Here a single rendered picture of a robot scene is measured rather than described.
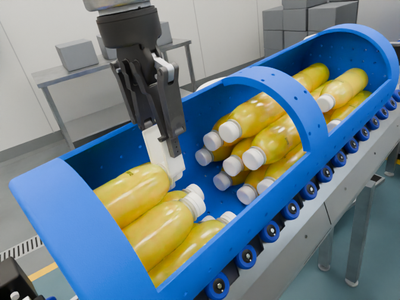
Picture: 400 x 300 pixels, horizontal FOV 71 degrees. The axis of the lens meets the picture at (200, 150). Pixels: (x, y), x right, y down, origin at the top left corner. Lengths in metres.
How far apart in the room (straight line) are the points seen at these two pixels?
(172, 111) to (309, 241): 0.47
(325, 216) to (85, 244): 0.58
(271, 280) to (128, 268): 0.36
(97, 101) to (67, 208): 3.63
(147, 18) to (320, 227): 0.59
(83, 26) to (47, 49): 0.48
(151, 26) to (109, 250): 0.25
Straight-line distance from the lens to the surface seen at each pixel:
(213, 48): 4.59
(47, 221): 0.33
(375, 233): 1.98
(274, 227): 0.59
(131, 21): 0.36
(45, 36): 3.76
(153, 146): 0.45
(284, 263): 0.65
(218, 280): 0.52
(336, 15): 3.85
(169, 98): 0.36
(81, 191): 0.34
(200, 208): 0.44
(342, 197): 0.82
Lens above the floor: 1.39
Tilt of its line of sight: 30 degrees down
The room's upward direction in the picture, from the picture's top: 11 degrees counter-clockwise
